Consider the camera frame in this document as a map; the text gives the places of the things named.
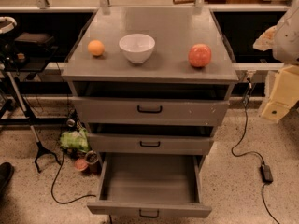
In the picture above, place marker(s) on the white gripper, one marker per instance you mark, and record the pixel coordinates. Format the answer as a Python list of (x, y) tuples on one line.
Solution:
[(287, 41)]

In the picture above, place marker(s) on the grey bottom drawer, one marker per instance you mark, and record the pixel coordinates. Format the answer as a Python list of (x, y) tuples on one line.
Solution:
[(150, 186)]

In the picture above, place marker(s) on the grey drawer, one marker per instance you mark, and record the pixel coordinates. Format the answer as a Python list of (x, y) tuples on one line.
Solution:
[(152, 139), (150, 186), (149, 103)]

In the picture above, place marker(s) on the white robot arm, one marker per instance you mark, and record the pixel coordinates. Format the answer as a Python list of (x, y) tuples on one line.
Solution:
[(283, 40)]

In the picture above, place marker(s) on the grey drawer cabinet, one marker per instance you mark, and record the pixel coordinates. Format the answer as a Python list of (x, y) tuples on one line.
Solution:
[(174, 29)]

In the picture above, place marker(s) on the grey middle drawer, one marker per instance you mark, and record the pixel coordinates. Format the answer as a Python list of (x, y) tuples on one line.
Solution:
[(152, 139)]

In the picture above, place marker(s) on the grey top drawer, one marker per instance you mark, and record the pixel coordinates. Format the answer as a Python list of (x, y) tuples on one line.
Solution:
[(149, 103)]

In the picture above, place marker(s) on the black power adapter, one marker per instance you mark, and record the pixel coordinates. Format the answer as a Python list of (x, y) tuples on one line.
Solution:
[(266, 174)]

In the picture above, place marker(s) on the red apple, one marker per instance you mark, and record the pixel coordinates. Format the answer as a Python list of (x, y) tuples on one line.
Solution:
[(199, 55)]

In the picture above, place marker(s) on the wooden stick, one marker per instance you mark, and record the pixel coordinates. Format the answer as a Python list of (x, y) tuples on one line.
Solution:
[(176, 2)]

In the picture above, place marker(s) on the white ceramic bowl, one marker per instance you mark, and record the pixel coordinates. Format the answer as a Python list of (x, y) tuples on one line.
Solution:
[(137, 48)]

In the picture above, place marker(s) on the small dark can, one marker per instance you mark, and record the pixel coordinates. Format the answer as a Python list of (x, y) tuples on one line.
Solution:
[(92, 160)]

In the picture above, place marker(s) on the small orange fruit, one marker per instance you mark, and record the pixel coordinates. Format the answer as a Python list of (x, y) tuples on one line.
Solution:
[(96, 48)]

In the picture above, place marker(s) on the pink round lid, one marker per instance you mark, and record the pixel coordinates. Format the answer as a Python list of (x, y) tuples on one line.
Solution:
[(81, 165)]

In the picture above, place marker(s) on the black reacher grabber tool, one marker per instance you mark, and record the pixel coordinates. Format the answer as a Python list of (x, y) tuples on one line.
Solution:
[(41, 150)]

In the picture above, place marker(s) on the black box on stand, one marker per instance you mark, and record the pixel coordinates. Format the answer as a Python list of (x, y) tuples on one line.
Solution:
[(34, 45)]

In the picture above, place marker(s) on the white ring object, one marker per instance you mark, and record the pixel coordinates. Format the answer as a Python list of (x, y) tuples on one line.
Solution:
[(7, 24)]

